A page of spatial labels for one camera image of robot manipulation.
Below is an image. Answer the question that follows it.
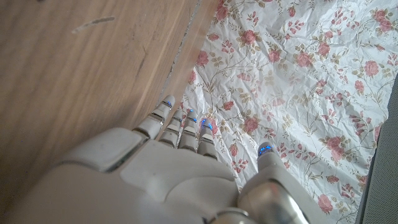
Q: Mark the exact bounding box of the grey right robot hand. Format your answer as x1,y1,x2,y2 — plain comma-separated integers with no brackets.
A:
4,95,330,224

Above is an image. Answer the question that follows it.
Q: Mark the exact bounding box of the floral backdrop cloth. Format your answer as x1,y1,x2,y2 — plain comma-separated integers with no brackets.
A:
178,0,398,224

